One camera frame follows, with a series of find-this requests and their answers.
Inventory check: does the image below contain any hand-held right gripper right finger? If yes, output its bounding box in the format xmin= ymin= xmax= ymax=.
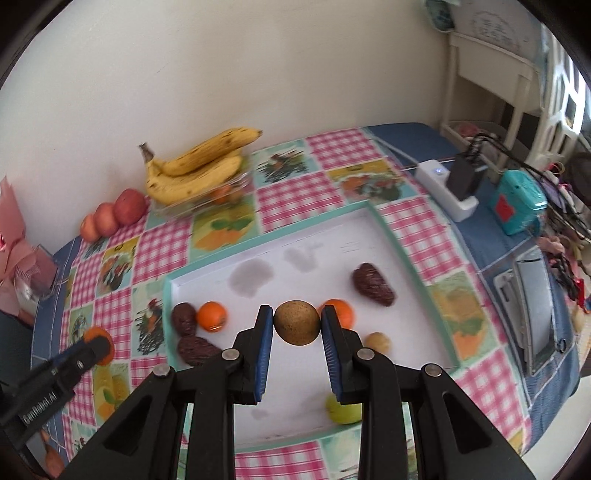
xmin=321 ymin=305 xmax=536 ymax=480

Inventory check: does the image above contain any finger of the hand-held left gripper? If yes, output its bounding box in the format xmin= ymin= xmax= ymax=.
xmin=44 ymin=338 xmax=108 ymax=393

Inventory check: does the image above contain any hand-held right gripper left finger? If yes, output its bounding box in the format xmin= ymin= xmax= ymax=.
xmin=69 ymin=305 xmax=274 ymax=480

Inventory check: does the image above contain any orange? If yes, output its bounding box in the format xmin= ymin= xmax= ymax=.
xmin=84 ymin=327 xmax=115 ymax=366
xmin=196 ymin=301 xmax=228 ymax=333
xmin=318 ymin=299 xmax=356 ymax=329

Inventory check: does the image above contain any brown round fruit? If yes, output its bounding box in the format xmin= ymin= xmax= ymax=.
xmin=273 ymin=300 xmax=321 ymax=346

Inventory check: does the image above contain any small tan round fruit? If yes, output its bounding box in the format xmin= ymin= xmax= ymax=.
xmin=365 ymin=331 xmax=392 ymax=356

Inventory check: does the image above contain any green guava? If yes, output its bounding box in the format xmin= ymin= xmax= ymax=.
xmin=325 ymin=392 xmax=364 ymax=425

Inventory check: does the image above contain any dark brown textured fruit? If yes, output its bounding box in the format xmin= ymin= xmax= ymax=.
xmin=178 ymin=336 xmax=222 ymax=367
xmin=352 ymin=263 xmax=396 ymax=306
xmin=172 ymin=302 xmax=199 ymax=337

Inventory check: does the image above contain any white tray with teal rim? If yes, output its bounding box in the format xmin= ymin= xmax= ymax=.
xmin=163 ymin=202 xmax=462 ymax=453

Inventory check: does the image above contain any orange oblong fruit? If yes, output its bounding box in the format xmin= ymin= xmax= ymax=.
xmin=39 ymin=429 xmax=65 ymax=478

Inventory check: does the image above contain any pink paper wrap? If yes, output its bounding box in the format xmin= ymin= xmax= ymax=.
xmin=0 ymin=175 xmax=58 ymax=301

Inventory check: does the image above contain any pink checked fruit-print tablecloth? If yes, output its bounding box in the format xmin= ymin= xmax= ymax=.
xmin=60 ymin=128 xmax=536 ymax=480

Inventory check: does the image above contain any clear plastic container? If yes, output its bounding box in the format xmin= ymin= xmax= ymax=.
xmin=150 ymin=154 xmax=254 ymax=217

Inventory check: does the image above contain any yellow banana bunch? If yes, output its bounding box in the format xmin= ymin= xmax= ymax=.
xmin=139 ymin=128 xmax=264 ymax=206

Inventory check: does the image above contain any white power strip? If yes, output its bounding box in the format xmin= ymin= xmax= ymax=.
xmin=414 ymin=159 xmax=481 ymax=223

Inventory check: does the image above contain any black charger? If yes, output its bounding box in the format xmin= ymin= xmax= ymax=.
xmin=445 ymin=154 xmax=481 ymax=201

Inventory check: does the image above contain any teal toy box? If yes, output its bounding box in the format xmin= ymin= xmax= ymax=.
xmin=489 ymin=169 xmax=549 ymax=236

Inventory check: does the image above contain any heap of colourful toys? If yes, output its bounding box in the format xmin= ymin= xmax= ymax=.
xmin=536 ymin=157 xmax=591 ymax=319

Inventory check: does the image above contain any white chair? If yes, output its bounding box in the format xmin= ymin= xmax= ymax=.
xmin=438 ymin=32 xmax=541 ymax=153

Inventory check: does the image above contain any white power cable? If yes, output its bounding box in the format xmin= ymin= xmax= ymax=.
xmin=369 ymin=131 xmax=419 ymax=171

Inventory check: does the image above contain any black cable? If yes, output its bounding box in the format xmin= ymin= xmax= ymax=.
xmin=462 ymin=133 xmax=591 ymax=241

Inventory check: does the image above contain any white lattice frame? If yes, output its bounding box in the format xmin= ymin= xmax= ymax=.
xmin=540 ymin=28 xmax=591 ymax=171

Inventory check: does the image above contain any teal wall hanging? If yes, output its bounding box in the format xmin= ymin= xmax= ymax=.
xmin=425 ymin=0 xmax=458 ymax=33

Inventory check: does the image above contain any white wall sheet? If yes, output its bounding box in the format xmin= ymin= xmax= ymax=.
xmin=452 ymin=0 xmax=541 ymax=51

